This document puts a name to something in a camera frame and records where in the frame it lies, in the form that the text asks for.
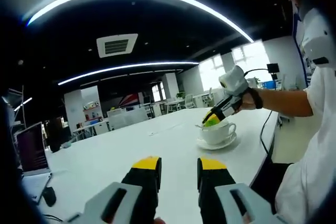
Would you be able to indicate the person in white shirt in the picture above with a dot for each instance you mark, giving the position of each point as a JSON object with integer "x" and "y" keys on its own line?
{"x": 315, "y": 155}

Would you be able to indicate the person's left hand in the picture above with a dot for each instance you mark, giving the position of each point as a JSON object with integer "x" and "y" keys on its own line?
{"x": 159, "y": 221}

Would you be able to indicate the person's right hand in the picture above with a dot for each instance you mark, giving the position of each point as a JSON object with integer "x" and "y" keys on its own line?
{"x": 249, "y": 100}

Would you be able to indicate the short ceiling light strip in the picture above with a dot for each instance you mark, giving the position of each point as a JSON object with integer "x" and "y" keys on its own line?
{"x": 23, "y": 104}

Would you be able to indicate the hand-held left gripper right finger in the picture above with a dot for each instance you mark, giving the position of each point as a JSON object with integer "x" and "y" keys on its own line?
{"x": 212, "y": 187}

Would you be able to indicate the black monitor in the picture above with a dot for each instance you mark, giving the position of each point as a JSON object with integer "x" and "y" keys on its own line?
{"x": 273, "y": 68}

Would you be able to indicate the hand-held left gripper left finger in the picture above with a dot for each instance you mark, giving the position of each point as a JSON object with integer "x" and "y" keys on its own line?
{"x": 141, "y": 182}

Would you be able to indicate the square ceiling air vent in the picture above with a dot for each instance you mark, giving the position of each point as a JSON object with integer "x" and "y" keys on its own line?
{"x": 116, "y": 45}

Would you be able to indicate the white low cabinet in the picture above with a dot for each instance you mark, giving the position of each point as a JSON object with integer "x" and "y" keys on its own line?
{"x": 127, "y": 118}

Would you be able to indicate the silver laptop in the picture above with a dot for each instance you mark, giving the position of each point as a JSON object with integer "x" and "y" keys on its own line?
{"x": 31, "y": 148}

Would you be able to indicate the white tabletop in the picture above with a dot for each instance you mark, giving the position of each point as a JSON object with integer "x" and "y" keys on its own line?
{"x": 118, "y": 150}

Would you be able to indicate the red blue striped wall mural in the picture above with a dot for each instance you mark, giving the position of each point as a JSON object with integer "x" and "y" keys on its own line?
{"x": 131, "y": 100}

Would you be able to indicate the white coffee cup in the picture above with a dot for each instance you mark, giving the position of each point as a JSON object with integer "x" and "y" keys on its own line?
{"x": 218, "y": 134}

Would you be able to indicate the straight ceiling light strip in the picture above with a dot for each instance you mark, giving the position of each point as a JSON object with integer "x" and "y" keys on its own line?
{"x": 126, "y": 67}

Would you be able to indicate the black computer mouse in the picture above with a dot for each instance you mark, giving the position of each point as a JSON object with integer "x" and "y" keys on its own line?
{"x": 49, "y": 196}

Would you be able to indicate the white round coffee tray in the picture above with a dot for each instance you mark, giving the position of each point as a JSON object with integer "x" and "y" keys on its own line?
{"x": 207, "y": 146}

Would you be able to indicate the green potted plant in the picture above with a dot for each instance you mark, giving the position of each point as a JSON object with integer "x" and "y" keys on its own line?
{"x": 180, "y": 94}

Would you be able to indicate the colourful display shelf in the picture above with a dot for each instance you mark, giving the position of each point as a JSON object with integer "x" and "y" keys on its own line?
{"x": 92, "y": 111}

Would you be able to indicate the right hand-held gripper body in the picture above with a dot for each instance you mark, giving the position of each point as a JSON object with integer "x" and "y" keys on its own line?
{"x": 235, "y": 81}

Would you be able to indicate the white chest device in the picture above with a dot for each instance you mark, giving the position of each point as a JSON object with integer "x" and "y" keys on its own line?
{"x": 315, "y": 48}

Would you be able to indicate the white office chair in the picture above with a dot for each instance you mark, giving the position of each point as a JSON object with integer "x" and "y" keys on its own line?
{"x": 189, "y": 101}

